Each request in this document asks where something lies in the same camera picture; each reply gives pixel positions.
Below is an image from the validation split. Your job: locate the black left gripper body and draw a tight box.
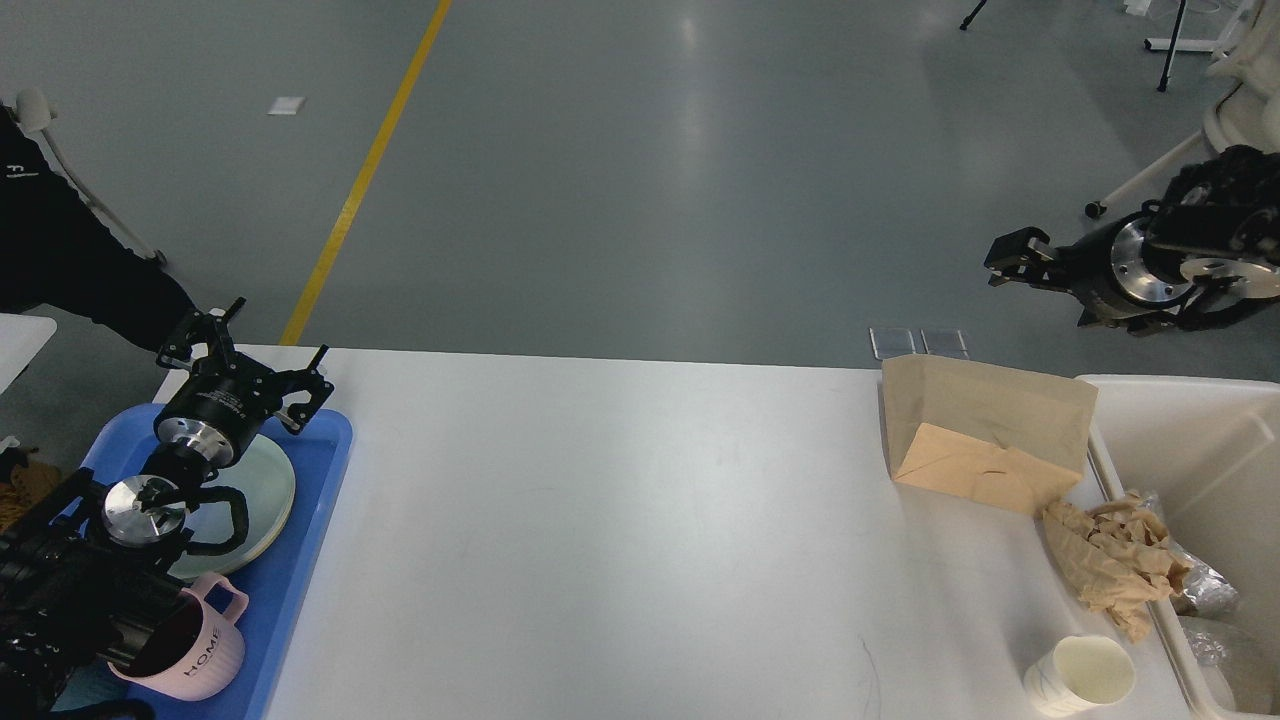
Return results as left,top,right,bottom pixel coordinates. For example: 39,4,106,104
155,363,283,469

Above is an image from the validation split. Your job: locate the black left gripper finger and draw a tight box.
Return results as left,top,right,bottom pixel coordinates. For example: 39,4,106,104
157,297,250,379
265,346,334,436

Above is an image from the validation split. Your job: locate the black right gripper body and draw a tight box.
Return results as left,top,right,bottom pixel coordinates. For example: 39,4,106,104
1059,211,1196,325

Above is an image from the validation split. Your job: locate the light green plate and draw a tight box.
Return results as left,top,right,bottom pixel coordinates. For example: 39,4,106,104
168,436,296,582

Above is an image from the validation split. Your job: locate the brown paper bag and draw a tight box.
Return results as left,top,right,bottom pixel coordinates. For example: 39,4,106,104
881,355,1100,515

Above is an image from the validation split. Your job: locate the brown paper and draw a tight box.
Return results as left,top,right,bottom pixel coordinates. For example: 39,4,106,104
1039,491,1192,644

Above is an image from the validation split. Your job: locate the pink mug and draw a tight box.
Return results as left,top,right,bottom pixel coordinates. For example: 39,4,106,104
108,571,250,701

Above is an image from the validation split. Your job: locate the clear plastic wrap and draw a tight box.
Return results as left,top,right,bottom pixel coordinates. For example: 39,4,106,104
1180,618,1277,715

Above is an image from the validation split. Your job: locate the white paper cup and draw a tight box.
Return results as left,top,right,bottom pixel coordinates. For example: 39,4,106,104
1021,635,1137,719

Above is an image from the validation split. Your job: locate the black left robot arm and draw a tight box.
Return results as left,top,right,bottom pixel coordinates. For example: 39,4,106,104
3,299,334,719

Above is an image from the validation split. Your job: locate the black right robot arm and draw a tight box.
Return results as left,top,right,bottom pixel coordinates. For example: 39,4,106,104
984,145,1279,336

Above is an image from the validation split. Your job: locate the clear floor plate right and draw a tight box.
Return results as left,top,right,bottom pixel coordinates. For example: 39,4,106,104
920,328,972,360

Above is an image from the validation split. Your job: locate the clear floor plate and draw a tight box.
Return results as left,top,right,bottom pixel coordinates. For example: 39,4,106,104
868,327,920,361
920,328,972,360

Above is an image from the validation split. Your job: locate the clear floor plate left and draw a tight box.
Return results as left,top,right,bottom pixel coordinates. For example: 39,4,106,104
868,327,920,361

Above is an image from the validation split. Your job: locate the person in black clothes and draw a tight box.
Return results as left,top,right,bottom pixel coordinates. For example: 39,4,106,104
1,111,196,354

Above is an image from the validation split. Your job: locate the white plastic bin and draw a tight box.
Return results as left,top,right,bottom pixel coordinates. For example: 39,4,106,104
1088,375,1279,719

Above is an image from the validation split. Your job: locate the black tripod stand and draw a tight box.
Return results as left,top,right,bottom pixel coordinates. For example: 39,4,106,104
1144,0,1189,94

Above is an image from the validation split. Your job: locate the white office chair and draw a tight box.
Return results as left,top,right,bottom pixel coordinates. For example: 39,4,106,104
1084,1,1279,220

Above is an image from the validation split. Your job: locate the crumpled foil piece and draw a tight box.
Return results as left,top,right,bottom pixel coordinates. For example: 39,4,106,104
1170,543,1240,619

